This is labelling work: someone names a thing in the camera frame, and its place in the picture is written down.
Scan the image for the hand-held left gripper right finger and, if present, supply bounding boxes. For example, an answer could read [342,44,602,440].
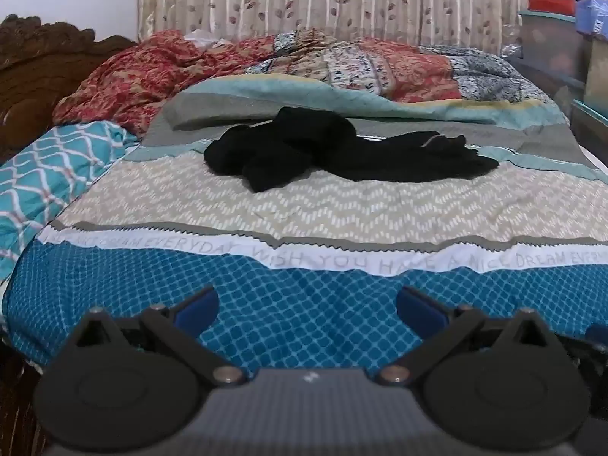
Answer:
[377,286,548,385]

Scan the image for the red floral quilt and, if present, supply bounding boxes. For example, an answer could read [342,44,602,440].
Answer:
[52,28,542,141]

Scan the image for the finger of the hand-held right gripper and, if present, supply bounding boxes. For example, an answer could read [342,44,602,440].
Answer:
[565,324,608,407]

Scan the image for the teal rimmed storage box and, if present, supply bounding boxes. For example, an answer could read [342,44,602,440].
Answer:
[569,38,608,157]

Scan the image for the carved wooden bed frame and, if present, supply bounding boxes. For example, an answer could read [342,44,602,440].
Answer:
[0,14,138,456]

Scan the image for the blue plastic basket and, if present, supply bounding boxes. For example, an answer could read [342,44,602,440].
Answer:
[574,0,608,40]

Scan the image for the leaf print curtain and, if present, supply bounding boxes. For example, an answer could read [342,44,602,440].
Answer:
[136,0,537,58]

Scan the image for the striped patterned bedspread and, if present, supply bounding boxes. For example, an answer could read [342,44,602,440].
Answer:
[2,73,608,376]

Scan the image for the white cloth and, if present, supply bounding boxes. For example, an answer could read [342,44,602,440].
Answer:
[183,28,217,51]

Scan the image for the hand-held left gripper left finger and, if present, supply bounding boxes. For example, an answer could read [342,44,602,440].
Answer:
[72,286,248,385]

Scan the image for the black pants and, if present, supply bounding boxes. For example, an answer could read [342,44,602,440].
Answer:
[203,106,499,193]

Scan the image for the teal lattice pillow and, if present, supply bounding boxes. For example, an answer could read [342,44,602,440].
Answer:
[0,120,141,290]

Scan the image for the red container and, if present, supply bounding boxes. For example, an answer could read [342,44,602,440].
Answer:
[526,0,578,13]

